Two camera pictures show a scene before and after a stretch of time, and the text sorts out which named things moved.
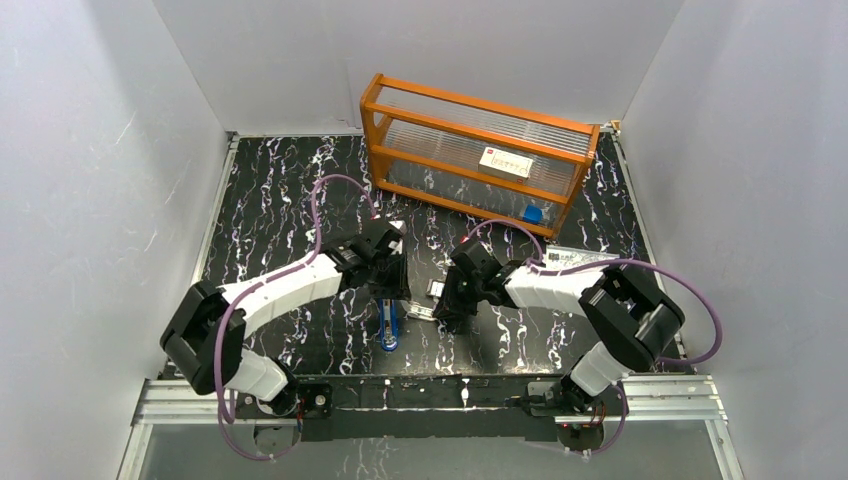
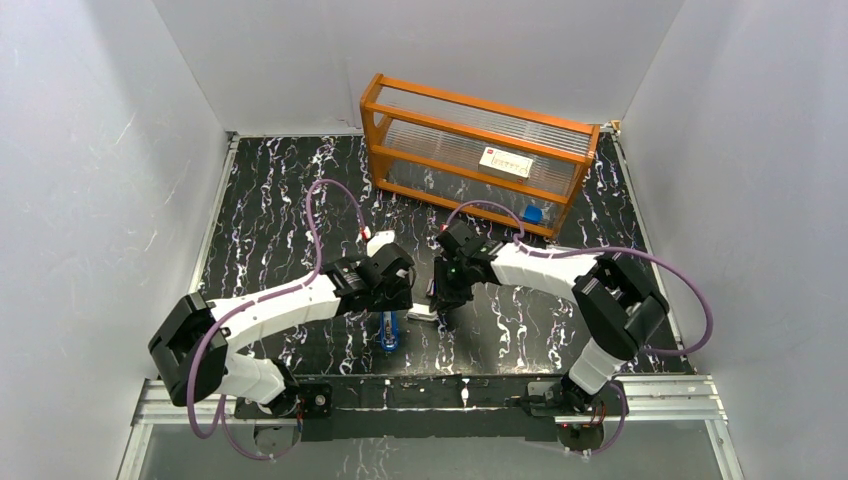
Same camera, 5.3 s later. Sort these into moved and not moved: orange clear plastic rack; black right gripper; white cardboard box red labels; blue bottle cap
Moved: black right gripper
Not moved: blue bottle cap; white cardboard box red labels; orange clear plastic rack
